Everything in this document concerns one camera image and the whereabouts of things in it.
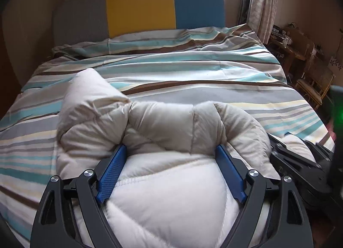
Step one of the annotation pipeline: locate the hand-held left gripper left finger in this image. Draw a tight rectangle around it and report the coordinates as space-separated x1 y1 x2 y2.
30 145 128 248

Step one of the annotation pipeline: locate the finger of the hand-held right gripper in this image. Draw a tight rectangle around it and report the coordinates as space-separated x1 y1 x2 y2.
267 132 291 155
269 149 322 170

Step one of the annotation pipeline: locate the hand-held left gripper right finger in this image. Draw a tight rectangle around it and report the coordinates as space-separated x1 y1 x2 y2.
215 145 313 248

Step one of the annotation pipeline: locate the beige down jacket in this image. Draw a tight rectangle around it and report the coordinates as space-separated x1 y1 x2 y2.
55 68 334 248

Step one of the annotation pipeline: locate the wicker chair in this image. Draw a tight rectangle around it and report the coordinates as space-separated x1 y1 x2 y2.
295 58 335 110

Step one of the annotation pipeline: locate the wooden desk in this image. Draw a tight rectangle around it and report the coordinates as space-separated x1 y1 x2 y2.
269 24 315 77

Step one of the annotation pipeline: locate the white printed box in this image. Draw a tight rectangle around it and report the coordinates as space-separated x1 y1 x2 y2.
328 56 343 71

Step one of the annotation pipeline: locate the striped bed sheet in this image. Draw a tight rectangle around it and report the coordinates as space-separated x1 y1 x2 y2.
0 24 335 240

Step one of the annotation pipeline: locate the patterned beige curtain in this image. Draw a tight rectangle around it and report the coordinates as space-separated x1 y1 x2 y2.
248 0 280 43

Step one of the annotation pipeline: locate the grey yellow blue headboard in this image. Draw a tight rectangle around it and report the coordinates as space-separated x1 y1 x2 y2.
54 0 225 47

